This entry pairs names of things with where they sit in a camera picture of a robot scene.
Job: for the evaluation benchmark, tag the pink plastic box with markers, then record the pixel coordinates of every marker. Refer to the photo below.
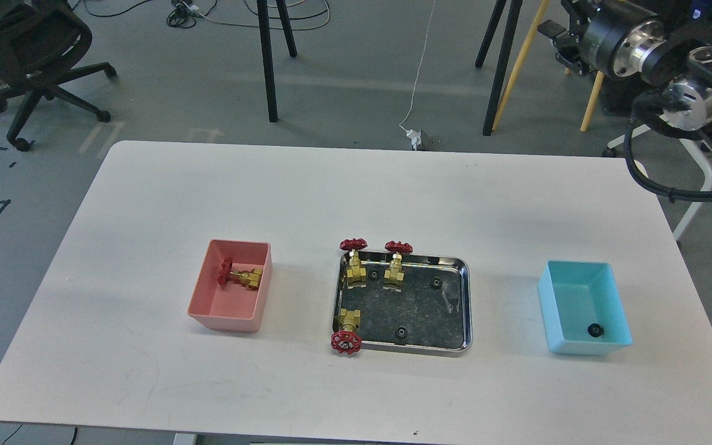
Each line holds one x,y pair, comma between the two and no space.
232,307

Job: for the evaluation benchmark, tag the black tripod right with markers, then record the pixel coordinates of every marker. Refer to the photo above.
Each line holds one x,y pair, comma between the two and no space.
503,56

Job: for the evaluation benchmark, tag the white office chair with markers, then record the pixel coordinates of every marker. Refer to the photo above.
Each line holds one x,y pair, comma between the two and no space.
672,163

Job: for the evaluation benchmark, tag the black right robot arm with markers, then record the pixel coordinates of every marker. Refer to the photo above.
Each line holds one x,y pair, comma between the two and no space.
680,107

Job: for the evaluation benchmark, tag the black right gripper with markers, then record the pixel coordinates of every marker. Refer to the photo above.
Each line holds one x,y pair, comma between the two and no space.
621,40

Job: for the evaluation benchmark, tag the black office chair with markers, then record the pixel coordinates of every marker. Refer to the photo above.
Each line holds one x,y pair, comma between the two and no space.
40,46

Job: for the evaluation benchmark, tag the brass valve front left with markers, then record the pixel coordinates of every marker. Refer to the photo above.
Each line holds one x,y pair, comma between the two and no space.
345,338

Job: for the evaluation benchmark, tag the brass valve back left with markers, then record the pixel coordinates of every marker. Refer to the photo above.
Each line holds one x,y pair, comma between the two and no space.
355,273

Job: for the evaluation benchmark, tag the brass valve red handle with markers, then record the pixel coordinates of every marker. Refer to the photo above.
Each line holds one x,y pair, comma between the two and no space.
248,278

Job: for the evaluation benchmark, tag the brass valve back right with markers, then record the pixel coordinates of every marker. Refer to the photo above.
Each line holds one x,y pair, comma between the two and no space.
394,275

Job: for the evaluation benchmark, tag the white power adapter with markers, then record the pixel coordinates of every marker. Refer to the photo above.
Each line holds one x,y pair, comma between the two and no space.
420,140

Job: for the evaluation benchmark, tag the yellow wooden easel leg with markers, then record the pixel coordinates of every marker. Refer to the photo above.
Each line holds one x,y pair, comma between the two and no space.
520,61

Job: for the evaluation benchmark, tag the blue plastic box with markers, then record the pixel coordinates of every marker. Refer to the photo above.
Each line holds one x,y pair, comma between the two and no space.
573,295

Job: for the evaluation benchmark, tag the shiny metal tray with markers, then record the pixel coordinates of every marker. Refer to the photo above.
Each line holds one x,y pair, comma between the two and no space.
438,321

